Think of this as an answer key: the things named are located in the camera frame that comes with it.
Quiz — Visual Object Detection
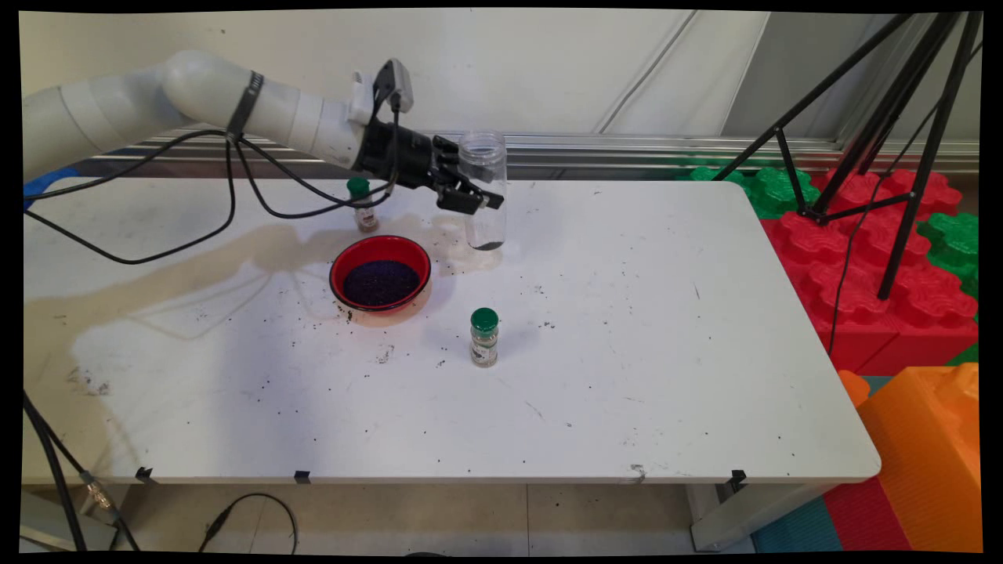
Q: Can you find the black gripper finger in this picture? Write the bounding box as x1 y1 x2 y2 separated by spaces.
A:
433 135 471 178
433 168 506 216

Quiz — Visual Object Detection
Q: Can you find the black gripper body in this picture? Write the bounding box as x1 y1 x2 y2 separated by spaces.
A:
353 117 440 191

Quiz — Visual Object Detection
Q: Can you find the tall clear plastic jar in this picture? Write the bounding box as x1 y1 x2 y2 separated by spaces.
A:
458 130 509 252

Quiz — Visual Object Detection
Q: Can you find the green capped spice jar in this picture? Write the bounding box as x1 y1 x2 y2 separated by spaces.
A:
470 308 501 368
347 177 380 233

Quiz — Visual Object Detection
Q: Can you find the red bowl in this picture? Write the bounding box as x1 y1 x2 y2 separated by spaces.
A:
329 234 433 324

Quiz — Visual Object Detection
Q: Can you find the black seeds pile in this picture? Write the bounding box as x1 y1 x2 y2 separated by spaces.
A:
343 260 421 307

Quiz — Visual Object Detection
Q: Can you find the green foam block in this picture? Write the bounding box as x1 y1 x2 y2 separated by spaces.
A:
915 213 980 298
678 161 820 221

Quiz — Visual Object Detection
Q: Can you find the blue plastic piece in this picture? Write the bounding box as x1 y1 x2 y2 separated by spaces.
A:
24 166 81 209

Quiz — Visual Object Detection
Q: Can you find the grey metal table leg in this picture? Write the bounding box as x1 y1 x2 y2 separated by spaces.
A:
690 470 839 553
20 490 118 553

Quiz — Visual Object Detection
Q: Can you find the black tripod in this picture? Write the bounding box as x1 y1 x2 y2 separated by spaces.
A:
712 12 984 302

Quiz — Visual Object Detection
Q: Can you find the teal floor mat tile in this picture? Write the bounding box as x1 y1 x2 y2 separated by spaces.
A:
751 495 843 553

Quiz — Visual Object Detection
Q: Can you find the red floor mat tile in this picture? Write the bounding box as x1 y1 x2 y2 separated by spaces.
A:
821 476 914 553

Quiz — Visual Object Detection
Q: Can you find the orange foam block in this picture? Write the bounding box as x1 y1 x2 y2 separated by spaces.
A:
838 364 983 553

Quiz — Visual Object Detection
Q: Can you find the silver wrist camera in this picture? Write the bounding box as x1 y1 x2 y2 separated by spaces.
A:
349 58 414 126

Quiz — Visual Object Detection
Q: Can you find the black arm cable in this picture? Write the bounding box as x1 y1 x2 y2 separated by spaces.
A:
24 78 402 266

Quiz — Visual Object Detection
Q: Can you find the aluminium wall rail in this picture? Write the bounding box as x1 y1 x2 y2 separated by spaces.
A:
78 125 980 178

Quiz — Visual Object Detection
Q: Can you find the black floor cable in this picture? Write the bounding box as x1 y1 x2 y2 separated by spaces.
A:
197 493 299 555

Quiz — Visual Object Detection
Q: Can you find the thin black tripod cable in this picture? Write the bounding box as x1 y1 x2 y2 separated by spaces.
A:
827 43 984 357

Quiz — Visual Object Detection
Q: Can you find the black cable with metal connector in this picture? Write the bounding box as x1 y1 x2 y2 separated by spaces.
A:
22 392 142 551

